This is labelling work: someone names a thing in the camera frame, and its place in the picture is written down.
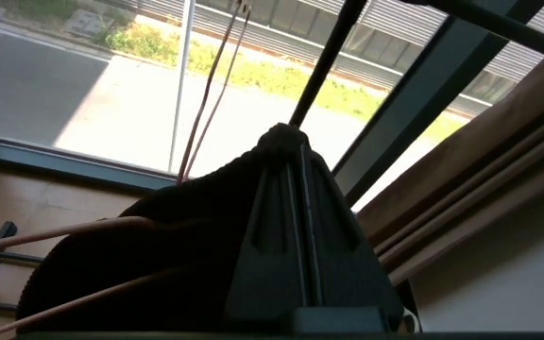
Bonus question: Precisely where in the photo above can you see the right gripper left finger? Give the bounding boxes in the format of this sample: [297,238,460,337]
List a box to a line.
[224,159,313,332]

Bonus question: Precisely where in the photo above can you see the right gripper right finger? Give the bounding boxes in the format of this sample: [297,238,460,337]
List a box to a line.
[299,143,405,332]

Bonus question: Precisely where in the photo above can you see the black garment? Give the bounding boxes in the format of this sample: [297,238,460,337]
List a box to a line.
[14,122,312,333]

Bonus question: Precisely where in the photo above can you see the black clothes rack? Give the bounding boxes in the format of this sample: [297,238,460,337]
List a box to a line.
[0,0,544,314]

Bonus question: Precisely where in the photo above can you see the brown curtain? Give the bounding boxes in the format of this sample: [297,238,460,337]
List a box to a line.
[356,31,544,288]

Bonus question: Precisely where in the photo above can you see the window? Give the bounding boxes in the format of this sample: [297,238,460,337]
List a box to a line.
[0,0,544,212]

